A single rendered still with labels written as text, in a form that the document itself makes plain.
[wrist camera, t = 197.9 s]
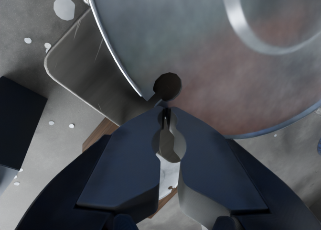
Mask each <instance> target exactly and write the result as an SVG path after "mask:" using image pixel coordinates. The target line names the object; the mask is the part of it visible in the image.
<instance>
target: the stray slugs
mask: <svg viewBox="0 0 321 230"><path fill-rule="evenodd" d="M53 9H54V11H55V13H56V15H57V16H58V17H60V18H61V19H63V20H67V21H68V20H71V19H73V18H74V12H75V4H74V3H73V2H72V1H71V0H56V1H55V2H54V7H53ZM49 49H50V48H48V49H46V53H47V51H48V50H49Z"/></svg>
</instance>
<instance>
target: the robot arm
mask: <svg viewBox="0 0 321 230"><path fill-rule="evenodd" d="M165 115H166V124H167V130H170V132H171V133H172V134H173V136H174V148H173V150H174V152H175V153H176V154H177V155H178V156H179V158H180V160H181V161H180V169H179V178H178V186H177V191H178V198H179V205H180V209H181V211H182V212H183V214H185V215H186V216H188V217H190V218H192V219H193V220H195V221H197V222H198V223H200V224H201V226H202V230H321V223H320V222H319V220H318V219H317V218H316V216H315V215H314V214H313V212H312V211H311V210H310V209H309V208H308V206H307V205H306V204H305V203H304V202H303V201H302V200H301V198H300V197H299V196H298V195H297V194H296V193H295V192H294V191H293V190H292V189H291V188H290V187H289V186H288V185H287V184H286V183H285V182H284V181H282V180H281V179H280V178H279V177H278V176H277V175H275V174H274V173H273V172H272V171H271V170H269V169H268V168H267V167H266V166H265V165H263V164H262V163H261V162H260V161H259V160H257V159H256V158H255V157H254V156H253V155H252V154H250V153H249V152H248V151H247V150H246V149H244V148H243V147H242V146H241V145H239V144H238V143H237V142H236V141H235V140H233V139H226V138H225V137H224V136H223V135H221V134H220V133H219V132H218V131H217V130H215V129H214V128H213V127H211V126H210V125H208V124H207V123H205V122H204V121H202V120H200V119H198V118H196V117H195V116H193V115H191V114H189V113H187V112H185V111H183V110H182V109H180V108H178V107H170V108H165V107H162V106H156V107H154V108H152V109H150V110H148V111H146V112H144V113H142V114H140V115H138V116H136V117H134V118H132V119H130V120H129V121H127V122H126V123H124V124H123V125H121V126H120V127H118V128H117V129H116V130H115V131H113V132H112V133H111V134H110V135H108V134H104V135H103V136H102V137H101V138H99V139H98V140H97V141H96V142H95V143H93V144H92V145H91V146H90V147H89V148H87V149H86V150H85V151H84V152H83V153H81V154H80V155H79V156H78V157H77V158H76V159H74V160H73V161H72V162H71V163H70V164H69V165H68V166H66V167H65V168H64V169H63V170H62V171H61V172H59V173H58V174H57V175H56V176H55V177H54V178H53V179H52V180H51V181H50V182H49V183H48V184H47V185H46V186H45V188H44V189H43V190H42V191H41V192H40V193H39V195H38V196H37V197H36V198H35V200H34V201H33V202H32V203H31V205H30V206H29V207H28V209H27V210H26V212H25V213H24V215H23V217H22V218H21V220H20V221H19V223H18V225H17V226H16V228H15V230H139V229H138V227H137V225H136V224H137V223H139V222H141V221H143V220H144V219H146V218H148V217H149V216H151V215H153V214H154V213H155V212H156V211H157V209H158V206H159V190H160V172H161V161H160V159H159V158H158V157H157V156H156V153H157V152H158V151H159V149H160V132H161V130H163V129H164V120H165Z"/></svg>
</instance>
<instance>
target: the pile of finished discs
mask: <svg viewBox="0 0 321 230"><path fill-rule="evenodd" d="M156 156H157V157H158V158H159V159H160V190H159V200H160V199H162V198H164V197H165V196H167V195H168V194H169V193H170V192H171V191H172V189H168V187H170V186H172V188H174V187H176V186H177V185H178V178H179V169H180V162H178V163H170V162H168V161H166V160H165V159H164V158H162V157H161V156H159V155H158V154H156Z"/></svg>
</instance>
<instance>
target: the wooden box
mask: <svg viewBox="0 0 321 230"><path fill-rule="evenodd" d="M118 127H119V126H117V125H116V124H115V123H113V122H112V121H111V120H109V119H108V118H106V117H105V118H104V119H103V120H102V121H101V123H100V124H99V125H98V126H97V127H96V129H95V130H94V131H93V132H92V133H91V134H90V136H89V137H88V138H87V139H86V140H85V142H84V143H83V144H82V153H83V152H84V151H85V150H86V149H87V148H89V147H90V146H91V145H92V144H93V143H95V142H96V141H97V140H98V139H99V138H101V137H102V136H103V135H104V134H108V135H110V134H111V133H112V132H113V131H115V130H116V129H117V128H118ZM177 186H178V185H177ZM177 186H176V187H174V188H172V186H170V187H168V189H172V191H171V192H170V193H169V194H168V195H167V196H165V197H164V198H162V199H160V200H159V206H158V209H157V211H156V212H155V213H154V214H153V215H151V216H149V217H148V218H149V219H151V218H152V217H153V216H154V215H155V214H156V213H157V212H158V211H159V210H160V209H161V208H162V207H163V206H164V205H165V204H166V203H167V202H168V201H169V200H170V199H171V198H172V197H173V196H174V195H175V194H176V193H177V192H178V191H177Z"/></svg>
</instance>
